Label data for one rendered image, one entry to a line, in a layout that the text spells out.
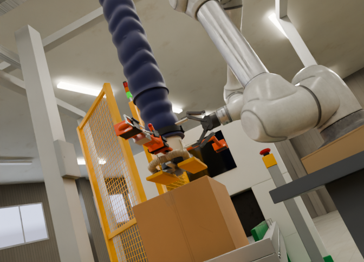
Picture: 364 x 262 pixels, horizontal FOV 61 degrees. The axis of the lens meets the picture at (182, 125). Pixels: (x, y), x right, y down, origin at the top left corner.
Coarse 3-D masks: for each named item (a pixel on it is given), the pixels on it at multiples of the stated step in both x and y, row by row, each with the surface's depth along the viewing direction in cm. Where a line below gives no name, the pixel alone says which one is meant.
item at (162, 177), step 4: (160, 172) 166; (164, 172) 169; (148, 176) 167; (152, 176) 166; (156, 176) 166; (160, 176) 170; (164, 176) 173; (168, 176) 177; (172, 176) 182; (176, 176) 190; (148, 180) 168; (152, 180) 171; (156, 180) 174; (160, 180) 178; (164, 180) 182; (168, 180) 186; (172, 180) 190; (176, 180) 194; (164, 184) 192; (168, 184) 197
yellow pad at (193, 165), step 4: (188, 160) 163; (192, 160) 163; (196, 160) 165; (180, 164) 164; (184, 164) 164; (188, 164) 167; (192, 164) 170; (196, 164) 173; (200, 164) 177; (204, 164) 186; (184, 168) 172; (188, 168) 176; (192, 168) 180; (196, 168) 183; (200, 168) 188; (204, 168) 192; (192, 172) 189; (196, 172) 194
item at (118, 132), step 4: (124, 120) 126; (128, 120) 125; (116, 124) 126; (120, 124) 126; (116, 128) 126; (124, 128) 125; (128, 128) 124; (132, 128) 124; (116, 132) 125; (120, 132) 125; (124, 132) 124; (128, 132) 126; (132, 132) 127; (136, 132) 129; (120, 136) 127; (124, 136) 128; (128, 136) 130; (132, 136) 132
